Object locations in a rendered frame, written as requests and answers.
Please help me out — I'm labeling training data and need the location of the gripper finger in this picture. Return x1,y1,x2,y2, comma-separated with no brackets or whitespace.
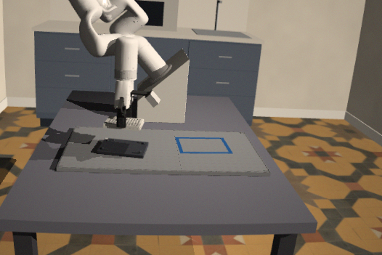
116,97,126,128
126,105,131,118

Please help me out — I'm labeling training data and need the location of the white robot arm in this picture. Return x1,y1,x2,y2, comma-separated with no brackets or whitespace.
68,0,172,84

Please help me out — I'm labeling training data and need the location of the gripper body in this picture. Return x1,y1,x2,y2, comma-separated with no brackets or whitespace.
114,76,137,109

